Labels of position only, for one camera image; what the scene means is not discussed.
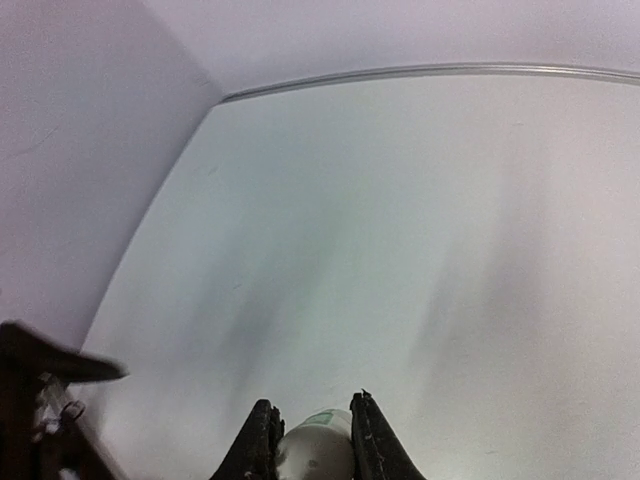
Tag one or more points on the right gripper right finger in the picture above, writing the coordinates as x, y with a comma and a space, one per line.
379, 454

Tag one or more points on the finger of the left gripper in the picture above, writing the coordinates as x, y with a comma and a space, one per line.
28, 349

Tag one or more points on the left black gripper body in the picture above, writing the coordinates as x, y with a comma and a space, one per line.
32, 448

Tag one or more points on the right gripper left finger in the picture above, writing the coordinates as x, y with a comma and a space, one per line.
252, 454

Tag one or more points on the white nail polish cap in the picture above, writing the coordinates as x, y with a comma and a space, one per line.
320, 448

